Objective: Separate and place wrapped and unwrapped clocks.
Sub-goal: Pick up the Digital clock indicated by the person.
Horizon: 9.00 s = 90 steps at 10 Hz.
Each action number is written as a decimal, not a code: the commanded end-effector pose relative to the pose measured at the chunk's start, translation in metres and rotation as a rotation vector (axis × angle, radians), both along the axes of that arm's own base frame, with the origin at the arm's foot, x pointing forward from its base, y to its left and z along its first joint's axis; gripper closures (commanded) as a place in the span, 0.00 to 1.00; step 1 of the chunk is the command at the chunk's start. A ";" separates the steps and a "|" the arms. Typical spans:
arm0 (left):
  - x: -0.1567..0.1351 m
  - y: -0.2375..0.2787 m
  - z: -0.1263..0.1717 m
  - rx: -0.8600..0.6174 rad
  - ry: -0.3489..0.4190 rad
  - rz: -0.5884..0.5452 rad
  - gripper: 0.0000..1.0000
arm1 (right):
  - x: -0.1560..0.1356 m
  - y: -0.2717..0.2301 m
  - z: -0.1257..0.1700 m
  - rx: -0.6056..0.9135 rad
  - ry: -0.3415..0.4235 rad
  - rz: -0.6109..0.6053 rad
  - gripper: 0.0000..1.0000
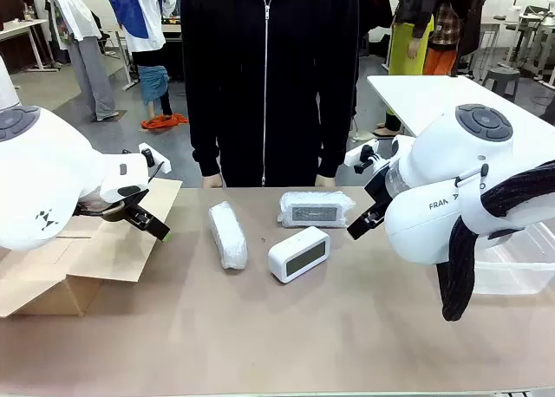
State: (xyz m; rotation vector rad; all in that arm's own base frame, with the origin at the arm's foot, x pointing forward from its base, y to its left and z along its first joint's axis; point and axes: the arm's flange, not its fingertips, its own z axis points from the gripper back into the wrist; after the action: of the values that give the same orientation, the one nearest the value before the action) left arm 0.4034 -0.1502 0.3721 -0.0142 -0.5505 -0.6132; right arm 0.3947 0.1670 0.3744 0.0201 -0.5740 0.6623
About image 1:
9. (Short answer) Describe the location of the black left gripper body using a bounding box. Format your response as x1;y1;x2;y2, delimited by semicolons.
73;191;151;225

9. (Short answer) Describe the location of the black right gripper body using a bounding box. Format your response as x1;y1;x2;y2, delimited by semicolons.
362;171;394;216

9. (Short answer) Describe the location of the bubble-wrapped clock with visible face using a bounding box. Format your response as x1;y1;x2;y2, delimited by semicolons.
276;191;356;229

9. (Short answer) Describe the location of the white unwrapped digital clock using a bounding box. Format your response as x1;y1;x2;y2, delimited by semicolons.
267;225;331;284

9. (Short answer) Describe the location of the fully bubble-wrapped clock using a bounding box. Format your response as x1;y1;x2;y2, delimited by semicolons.
208;200;249;270

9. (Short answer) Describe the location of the brown cardboard box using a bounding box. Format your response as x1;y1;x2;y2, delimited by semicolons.
0;178;183;319

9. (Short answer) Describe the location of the orange cloth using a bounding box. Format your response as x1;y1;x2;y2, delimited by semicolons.
140;113;190;132

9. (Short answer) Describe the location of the white table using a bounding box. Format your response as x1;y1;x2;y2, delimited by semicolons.
367;75;555;139

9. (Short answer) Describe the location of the mannequin with orange trousers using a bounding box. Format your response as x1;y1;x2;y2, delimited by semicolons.
422;0;485;76

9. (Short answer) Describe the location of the mannequin with grey trousers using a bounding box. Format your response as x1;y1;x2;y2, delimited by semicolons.
46;0;121;123

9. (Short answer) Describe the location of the person in black jacket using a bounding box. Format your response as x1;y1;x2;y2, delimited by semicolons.
180;0;361;190

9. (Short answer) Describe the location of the clear plastic container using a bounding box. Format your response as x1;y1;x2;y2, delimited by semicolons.
472;221;555;296

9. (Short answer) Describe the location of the grey plastic stool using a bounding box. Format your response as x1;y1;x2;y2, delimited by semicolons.
483;66;521;97

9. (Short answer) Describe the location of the mannequin with blue white garment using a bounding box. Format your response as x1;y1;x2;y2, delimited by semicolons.
106;0;179;119

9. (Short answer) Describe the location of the white desk with metal legs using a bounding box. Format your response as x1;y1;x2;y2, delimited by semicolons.
0;18;62;74

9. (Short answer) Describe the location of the white desk with machines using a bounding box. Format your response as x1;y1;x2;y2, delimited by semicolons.
505;4;555;86

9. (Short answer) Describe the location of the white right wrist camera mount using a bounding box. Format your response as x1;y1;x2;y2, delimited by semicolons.
344;139;394;175

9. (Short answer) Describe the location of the black braided cable sleeve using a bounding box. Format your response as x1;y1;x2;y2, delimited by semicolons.
436;160;555;322

